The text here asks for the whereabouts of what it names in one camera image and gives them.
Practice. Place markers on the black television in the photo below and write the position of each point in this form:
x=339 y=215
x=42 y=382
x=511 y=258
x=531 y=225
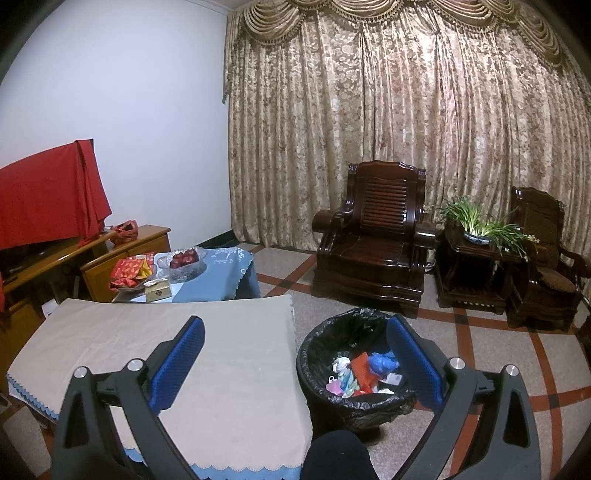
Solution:
x=27 y=253

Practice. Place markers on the blue and white plant pot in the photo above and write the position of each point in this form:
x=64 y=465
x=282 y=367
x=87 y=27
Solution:
x=478 y=238

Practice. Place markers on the red plastic bag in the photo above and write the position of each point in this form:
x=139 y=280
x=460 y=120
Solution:
x=369 y=386

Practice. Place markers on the gold tissue box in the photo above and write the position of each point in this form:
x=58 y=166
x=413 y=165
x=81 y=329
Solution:
x=158 y=291

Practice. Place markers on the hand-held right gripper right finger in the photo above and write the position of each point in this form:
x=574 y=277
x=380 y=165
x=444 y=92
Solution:
x=415 y=364

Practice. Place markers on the dark wooden side table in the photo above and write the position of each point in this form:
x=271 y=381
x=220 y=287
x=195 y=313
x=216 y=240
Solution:
x=466 y=277

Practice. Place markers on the green potted plant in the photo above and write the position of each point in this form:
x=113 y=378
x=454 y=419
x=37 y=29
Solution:
x=466 y=217

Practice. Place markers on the dark wooden armchair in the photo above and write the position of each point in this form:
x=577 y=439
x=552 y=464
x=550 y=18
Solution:
x=540 y=226
x=369 y=249

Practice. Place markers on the trash bin with black bag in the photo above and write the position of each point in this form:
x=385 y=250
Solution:
x=323 y=341

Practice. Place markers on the white tissue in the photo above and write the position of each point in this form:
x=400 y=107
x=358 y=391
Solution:
x=340 y=364

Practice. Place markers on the white box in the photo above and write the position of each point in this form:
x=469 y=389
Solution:
x=48 y=310

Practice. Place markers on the blue plastic bag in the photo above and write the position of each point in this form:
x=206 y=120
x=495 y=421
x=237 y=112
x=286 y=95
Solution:
x=383 y=362

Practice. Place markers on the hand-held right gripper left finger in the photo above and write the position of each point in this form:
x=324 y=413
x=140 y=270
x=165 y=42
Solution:
x=178 y=364

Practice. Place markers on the person's dark trouser leg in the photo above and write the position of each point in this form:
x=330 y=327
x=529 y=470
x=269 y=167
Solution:
x=337 y=457

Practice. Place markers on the patterned beige curtain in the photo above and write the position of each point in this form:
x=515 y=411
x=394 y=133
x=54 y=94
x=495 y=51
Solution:
x=369 y=115

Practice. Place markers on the small cardboard box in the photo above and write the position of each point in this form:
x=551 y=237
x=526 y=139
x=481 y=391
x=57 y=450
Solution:
x=392 y=378

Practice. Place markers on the small glass-top table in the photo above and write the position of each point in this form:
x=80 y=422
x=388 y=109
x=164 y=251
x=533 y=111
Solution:
x=127 y=295

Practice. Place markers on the red patterned packet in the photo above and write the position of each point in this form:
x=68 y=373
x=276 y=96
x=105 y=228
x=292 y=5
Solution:
x=124 y=272

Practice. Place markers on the yellow snack packet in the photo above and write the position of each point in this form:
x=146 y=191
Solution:
x=147 y=272

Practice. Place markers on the red cloth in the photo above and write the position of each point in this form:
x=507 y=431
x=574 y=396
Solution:
x=46 y=198

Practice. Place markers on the glass fruit bowl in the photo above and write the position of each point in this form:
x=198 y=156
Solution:
x=184 y=273

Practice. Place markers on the red apple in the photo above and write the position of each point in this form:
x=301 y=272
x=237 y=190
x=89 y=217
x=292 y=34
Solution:
x=189 y=256
x=176 y=263

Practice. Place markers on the pink keyring pouch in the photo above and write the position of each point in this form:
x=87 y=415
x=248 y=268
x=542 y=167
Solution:
x=334 y=386

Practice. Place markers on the wooden television cabinet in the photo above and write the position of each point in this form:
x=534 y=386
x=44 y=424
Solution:
x=99 y=274

